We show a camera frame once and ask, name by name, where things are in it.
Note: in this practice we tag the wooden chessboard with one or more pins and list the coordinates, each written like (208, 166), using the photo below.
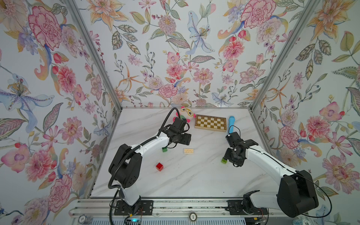
(211, 123)

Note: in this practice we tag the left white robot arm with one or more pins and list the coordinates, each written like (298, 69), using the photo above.
(126, 165)

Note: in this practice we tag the pink plush toy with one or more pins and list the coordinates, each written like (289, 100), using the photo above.
(186, 113)

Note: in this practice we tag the lime green lego cube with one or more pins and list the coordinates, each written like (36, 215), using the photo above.
(224, 160)

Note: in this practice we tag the blue cylindrical toy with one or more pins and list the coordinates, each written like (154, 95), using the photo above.
(231, 122)

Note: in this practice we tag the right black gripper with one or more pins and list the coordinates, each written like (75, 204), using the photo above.
(237, 162)

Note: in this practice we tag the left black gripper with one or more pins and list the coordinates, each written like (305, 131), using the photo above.
(187, 138)

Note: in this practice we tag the cream lego brick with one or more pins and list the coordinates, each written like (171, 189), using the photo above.
(188, 151)

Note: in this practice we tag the red lego cube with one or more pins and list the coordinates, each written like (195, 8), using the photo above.
(159, 166)

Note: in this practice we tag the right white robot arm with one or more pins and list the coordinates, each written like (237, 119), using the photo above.
(296, 192)

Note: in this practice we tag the aluminium mounting rail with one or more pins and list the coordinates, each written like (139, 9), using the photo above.
(161, 208)

